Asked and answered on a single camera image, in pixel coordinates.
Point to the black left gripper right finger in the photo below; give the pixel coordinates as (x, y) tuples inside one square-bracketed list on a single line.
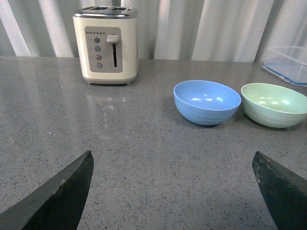
[(284, 193)]

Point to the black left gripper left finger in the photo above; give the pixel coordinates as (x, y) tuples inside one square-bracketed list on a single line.
[(58, 204)]

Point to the green plastic bowl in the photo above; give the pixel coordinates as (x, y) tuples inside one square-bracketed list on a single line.
[(272, 105)]

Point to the blue plastic bowl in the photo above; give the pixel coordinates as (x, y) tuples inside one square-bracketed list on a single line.
[(205, 102)]

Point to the clear plastic food container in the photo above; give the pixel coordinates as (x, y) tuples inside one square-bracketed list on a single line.
[(288, 63)]

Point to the white curtain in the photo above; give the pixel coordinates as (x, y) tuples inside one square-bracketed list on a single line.
[(207, 30)]

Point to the cream two-slot toaster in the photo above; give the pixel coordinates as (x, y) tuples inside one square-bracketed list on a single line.
[(107, 44)]

